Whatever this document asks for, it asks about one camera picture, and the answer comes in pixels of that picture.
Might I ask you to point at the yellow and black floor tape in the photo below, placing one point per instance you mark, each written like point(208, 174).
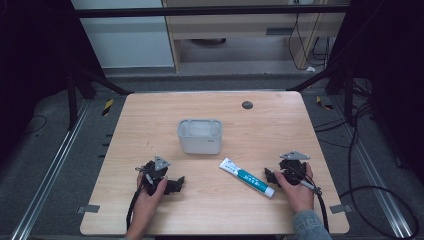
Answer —
point(107, 107)
point(324, 104)

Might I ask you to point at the grey metal table bracket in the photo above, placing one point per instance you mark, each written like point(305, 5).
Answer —
point(88, 209)
point(340, 209)

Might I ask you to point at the black metal stand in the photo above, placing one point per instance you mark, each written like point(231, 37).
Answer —
point(72, 100)
point(349, 96)

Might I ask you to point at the person's right hand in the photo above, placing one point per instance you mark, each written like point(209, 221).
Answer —
point(300, 196)

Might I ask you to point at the white cabinet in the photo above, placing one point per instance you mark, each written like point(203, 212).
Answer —
point(126, 43)

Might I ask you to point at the light wooden desk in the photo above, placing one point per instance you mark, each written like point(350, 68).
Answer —
point(233, 25)

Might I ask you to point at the aluminium floor rail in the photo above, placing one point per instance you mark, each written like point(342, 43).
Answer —
point(50, 173)
point(373, 180)

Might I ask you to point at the white plug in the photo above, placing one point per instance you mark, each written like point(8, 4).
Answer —
point(310, 69)

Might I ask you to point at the white plastic holder box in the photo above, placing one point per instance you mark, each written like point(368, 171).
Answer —
point(200, 143)

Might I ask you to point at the black curtain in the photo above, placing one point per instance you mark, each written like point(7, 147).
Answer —
point(30, 60)
point(396, 66)

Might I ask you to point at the grey round table grommet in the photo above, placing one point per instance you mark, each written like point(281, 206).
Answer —
point(247, 105)

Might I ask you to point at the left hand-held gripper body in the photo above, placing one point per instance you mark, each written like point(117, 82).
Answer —
point(156, 173)

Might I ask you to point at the person's left hand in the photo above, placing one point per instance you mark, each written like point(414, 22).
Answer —
point(148, 203)

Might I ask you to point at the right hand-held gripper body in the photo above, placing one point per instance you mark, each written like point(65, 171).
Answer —
point(293, 166)

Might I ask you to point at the white and teal toothpaste tube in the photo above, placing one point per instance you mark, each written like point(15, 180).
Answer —
point(246, 176)

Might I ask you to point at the black horizontal frame bar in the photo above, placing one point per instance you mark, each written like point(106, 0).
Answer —
point(206, 11)

